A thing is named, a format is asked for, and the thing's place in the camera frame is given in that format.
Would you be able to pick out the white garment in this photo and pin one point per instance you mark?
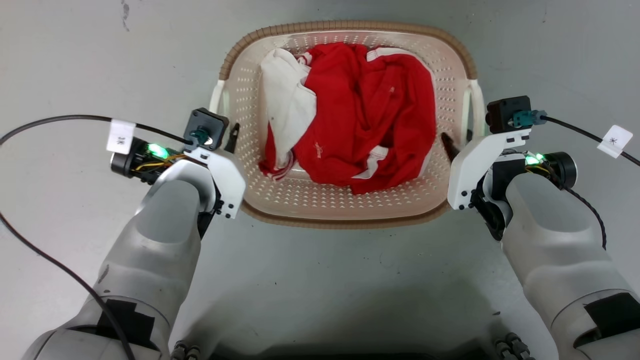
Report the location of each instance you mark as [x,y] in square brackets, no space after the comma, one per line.
[287,110]

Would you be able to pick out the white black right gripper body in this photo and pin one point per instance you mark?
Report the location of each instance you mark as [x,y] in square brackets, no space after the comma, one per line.
[467,170]

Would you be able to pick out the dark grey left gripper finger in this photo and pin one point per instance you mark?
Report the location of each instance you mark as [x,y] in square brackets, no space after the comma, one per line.
[232,140]

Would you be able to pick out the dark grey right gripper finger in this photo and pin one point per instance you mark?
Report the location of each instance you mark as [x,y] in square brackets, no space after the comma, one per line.
[450,147]

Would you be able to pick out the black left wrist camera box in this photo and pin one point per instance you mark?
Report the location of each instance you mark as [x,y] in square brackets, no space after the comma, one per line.
[206,125]

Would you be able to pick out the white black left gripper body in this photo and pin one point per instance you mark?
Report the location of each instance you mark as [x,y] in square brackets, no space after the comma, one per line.
[227,177]

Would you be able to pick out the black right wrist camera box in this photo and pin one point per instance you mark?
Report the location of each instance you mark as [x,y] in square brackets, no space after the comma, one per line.
[507,114]

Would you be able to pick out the red garment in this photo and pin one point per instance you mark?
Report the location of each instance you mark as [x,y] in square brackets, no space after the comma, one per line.
[375,115]

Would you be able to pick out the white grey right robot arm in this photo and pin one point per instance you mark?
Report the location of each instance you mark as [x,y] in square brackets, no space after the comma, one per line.
[555,250]

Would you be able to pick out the beige plastic laundry basket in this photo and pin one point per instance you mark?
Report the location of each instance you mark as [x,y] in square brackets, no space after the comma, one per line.
[345,205]

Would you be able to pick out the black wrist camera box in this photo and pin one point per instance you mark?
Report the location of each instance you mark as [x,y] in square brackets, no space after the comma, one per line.
[507,114]
[206,125]

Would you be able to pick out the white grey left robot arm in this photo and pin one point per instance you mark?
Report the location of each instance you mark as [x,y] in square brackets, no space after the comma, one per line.
[150,260]

